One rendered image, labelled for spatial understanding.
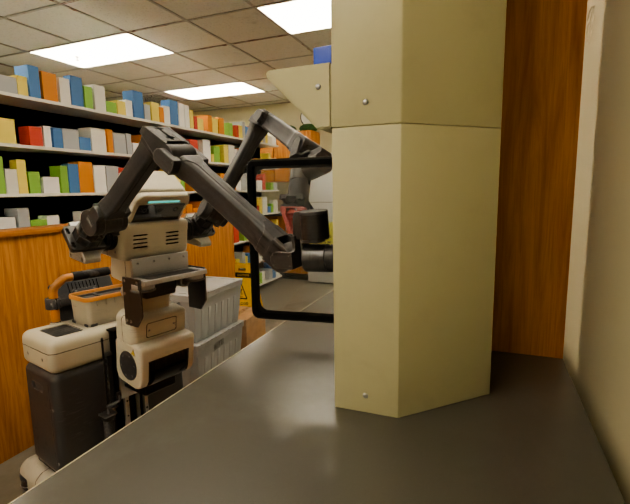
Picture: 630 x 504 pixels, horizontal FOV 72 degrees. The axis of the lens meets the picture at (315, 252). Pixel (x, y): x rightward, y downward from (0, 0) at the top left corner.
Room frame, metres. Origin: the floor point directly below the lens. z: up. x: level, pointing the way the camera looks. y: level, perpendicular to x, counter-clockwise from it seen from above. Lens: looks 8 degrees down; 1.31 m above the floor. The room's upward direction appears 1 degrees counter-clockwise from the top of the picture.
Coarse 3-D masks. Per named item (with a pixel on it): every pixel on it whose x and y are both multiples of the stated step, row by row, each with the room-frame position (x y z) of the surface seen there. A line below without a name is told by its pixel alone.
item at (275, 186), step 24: (288, 168) 1.04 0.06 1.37; (312, 168) 1.03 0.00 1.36; (264, 192) 1.06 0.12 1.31; (288, 192) 1.04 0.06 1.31; (312, 192) 1.03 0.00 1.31; (288, 216) 1.04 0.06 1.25; (264, 264) 1.06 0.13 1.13; (264, 288) 1.06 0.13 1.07; (288, 288) 1.05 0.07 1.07; (312, 288) 1.03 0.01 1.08; (312, 312) 1.03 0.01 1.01
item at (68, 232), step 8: (80, 224) 1.29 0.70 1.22; (64, 232) 1.28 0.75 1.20; (72, 232) 1.29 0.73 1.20; (80, 232) 1.28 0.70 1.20; (72, 240) 1.28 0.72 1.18; (80, 240) 1.28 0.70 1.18; (88, 240) 1.27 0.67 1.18; (96, 240) 1.29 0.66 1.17; (72, 248) 1.26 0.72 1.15; (80, 248) 1.28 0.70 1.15; (88, 248) 1.29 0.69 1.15; (96, 248) 1.32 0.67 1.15; (104, 248) 1.34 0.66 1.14
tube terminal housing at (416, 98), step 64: (384, 0) 0.67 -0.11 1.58; (448, 0) 0.69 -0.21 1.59; (384, 64) 0.67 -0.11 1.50; (448, 64) 0.69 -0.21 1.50; (384, 128) 0.67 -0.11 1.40; (448, 128) 0.70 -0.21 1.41; (384, 192) 0.67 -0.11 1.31; (448, 192) 0.70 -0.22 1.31; (384, 256) 0.67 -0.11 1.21; (448, 256) 0.70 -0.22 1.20; (384, 320) 0.67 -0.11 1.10; (448, 320) 0.70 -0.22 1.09; (384, 384) 0.67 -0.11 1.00; (448, 384) 0.70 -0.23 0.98
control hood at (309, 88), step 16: (320, 64) 0.71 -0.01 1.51; (272, 80) 0.74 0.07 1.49; (288, 80) 0.73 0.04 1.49; (304, 80) 0.72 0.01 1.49; (320, 80) 0.71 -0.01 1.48; (288, 96) 0.73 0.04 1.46; (304, 96) 0.72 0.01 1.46; (320, 96) 0.71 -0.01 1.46; (304, 112) 0.72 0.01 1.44; (320, 112) 0.71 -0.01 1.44; (320, 128) 0.71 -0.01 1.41
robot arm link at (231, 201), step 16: (160, 160) 1.01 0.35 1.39; (176, 160) 1.00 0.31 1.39; (192, 160) 1.01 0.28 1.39; (208, 160) 1.08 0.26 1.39; (176, 176) 1.03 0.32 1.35; (192, 176) 1.00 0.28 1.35; (208, 176) 0.99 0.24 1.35; (208, 192) 0.98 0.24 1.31; (224, 192) 0.96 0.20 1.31; (224, 208) 0.96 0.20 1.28; (240, 208) 0.94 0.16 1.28; (240, 224) 0.94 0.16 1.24; (256, 224) 0.92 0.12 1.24; (272, 224) 0.94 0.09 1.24; (256, 240) 0.91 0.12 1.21; (272, 240) 0.89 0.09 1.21; (288, 240) 0.93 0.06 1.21
